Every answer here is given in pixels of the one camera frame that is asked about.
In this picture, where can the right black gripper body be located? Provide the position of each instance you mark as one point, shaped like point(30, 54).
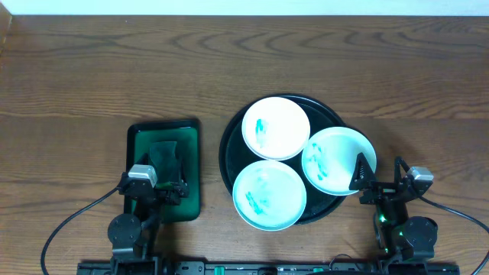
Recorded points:
point(382, 193)

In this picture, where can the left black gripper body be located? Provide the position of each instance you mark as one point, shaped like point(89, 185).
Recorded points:
point(164, 192)

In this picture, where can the light green plate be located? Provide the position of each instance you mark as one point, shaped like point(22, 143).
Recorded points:
point(329, 159)
point(269, 195)

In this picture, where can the green sponge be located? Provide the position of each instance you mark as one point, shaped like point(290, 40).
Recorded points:
point(167, 165)

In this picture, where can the white plate with green smear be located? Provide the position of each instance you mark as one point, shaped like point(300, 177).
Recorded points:
point(275, 128)

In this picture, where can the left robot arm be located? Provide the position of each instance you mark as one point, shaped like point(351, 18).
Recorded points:
point(133, 234)

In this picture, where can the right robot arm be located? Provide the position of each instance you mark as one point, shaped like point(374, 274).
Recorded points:
point(406, 240)

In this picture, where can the green rectangular tray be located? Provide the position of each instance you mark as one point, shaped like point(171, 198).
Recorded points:
point(186, 135)

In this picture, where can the light green plate front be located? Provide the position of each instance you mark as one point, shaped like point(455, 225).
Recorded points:
point(269, 195)

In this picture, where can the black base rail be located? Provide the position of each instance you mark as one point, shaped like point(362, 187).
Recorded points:
point(201, 268)

